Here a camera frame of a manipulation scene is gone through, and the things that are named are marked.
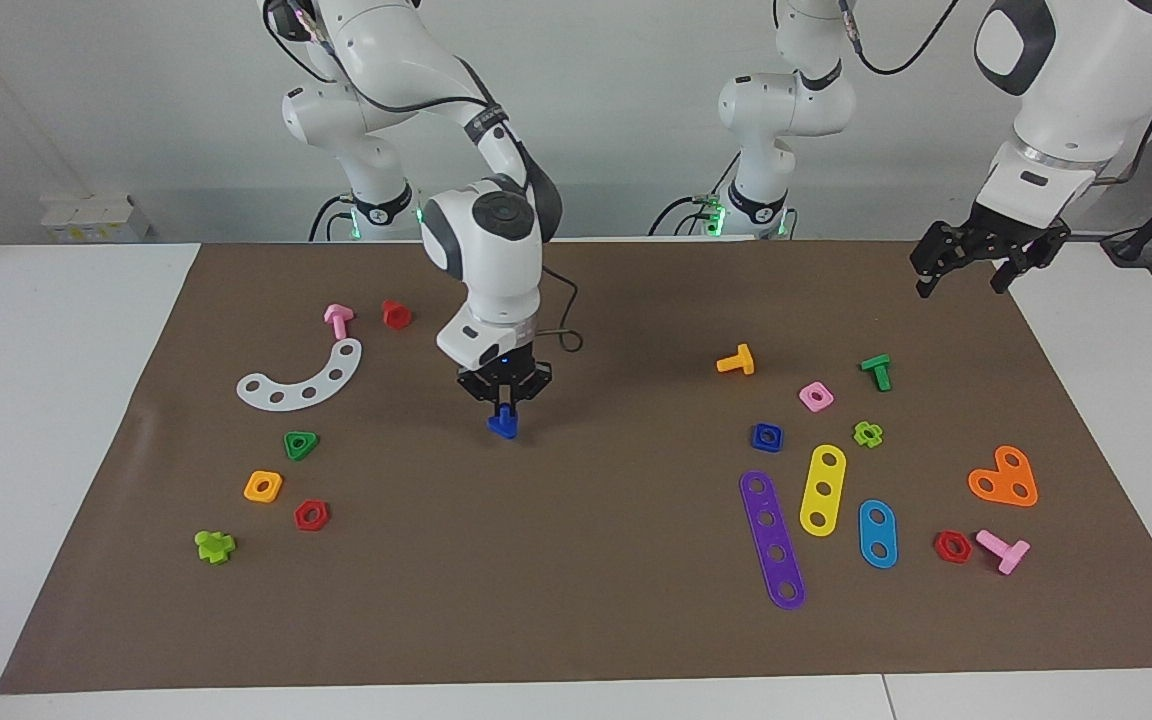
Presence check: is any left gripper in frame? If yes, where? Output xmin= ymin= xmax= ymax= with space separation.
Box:
xmin=911 ymin=203 xmax=1073 ymax=300

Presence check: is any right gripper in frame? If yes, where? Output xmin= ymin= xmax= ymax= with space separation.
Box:
xmin=456 ymin=340 xmax=554 ymax=419

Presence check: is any white box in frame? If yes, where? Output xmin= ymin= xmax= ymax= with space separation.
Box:
xmin=40 ymin=192 xmax=151 ymax=244

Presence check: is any yellow perforated plastic plate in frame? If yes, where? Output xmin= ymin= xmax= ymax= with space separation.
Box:
xmin=799 ymin=443 xmax=848 ymax=538

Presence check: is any orange heart-shaped perforated plate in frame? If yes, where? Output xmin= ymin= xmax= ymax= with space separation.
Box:
xmin=967 ymin=445 xmax=1039 ymax=509

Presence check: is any purple long perforated plate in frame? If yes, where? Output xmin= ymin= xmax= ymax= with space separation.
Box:
xmin=739 ymin=469 xmax=807 ymax=611

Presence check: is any blue perforated plastic plate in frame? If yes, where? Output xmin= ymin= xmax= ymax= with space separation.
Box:
xmin=857 ymin=498 xmax=899 ymax=570

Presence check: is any white curved perforated plate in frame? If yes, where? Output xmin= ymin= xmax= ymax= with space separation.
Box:
xmin=236 ymin=337 xmax=364 ymax=412

